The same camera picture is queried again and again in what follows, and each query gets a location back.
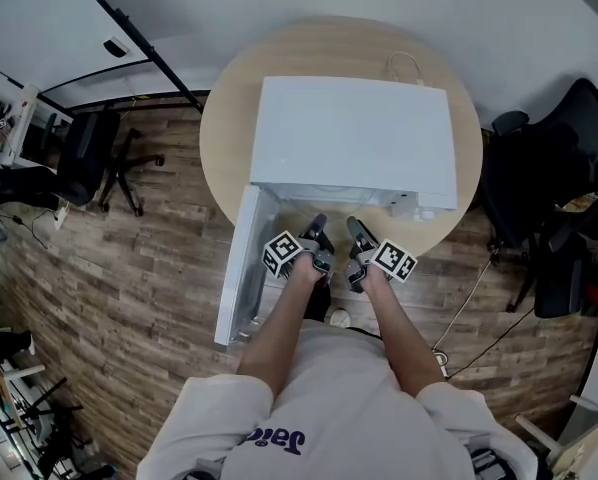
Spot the black folding stand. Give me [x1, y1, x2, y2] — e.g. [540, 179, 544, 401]
[0, 376, 86, 465]

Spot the black floor cable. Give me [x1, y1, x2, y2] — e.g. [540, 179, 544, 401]
[447, 310, 536, 370]

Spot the black mesh office chair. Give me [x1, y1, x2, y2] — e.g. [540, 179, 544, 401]
[480, 77, 598, 314]

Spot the person's right forearm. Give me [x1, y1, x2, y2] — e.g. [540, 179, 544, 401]
[362, 267, 448, 400]

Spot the white floor cable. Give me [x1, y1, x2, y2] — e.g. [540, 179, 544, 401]
[431, 256, 494, 355]

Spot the white microwave power cable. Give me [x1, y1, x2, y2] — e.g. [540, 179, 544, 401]
[382, 50, 441, 89]

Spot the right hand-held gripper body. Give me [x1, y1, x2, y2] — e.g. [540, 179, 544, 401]
[346, 237, 419, 295]

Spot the white power strip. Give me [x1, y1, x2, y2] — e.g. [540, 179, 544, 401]
[430, 348, 451, 381]

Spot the person's white t-shirt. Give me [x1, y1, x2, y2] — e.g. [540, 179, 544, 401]
[136, 317, 540, 480]

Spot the black office chair red trim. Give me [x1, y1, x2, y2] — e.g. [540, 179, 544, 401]
[532, 207, 598, 320]

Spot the white stool frame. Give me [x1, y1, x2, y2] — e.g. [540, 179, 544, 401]
[514, 392, 598, 465]

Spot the grey waist device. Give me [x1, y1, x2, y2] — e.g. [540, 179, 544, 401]
[469, 446, 511, 480]

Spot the white desk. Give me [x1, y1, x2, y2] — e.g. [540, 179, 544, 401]
[0, 56, 76, 170]

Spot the clear glass turntable plate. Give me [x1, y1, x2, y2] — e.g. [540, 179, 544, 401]
[298, 186, 381, 219]

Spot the thin black cable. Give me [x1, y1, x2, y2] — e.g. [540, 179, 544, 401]
[7, 206, 61, 250]

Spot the person's dark trouser leg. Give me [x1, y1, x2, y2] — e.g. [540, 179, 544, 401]
[303, 281, 333, 321]

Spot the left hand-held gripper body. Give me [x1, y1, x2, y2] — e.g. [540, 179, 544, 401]
[262, 227, 337, 290]

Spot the black partition frame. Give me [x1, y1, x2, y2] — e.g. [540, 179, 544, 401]
[38, 0, 206, 115]

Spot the person's left forearm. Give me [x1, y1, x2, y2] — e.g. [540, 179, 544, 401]
[236, 253, 326, 400]

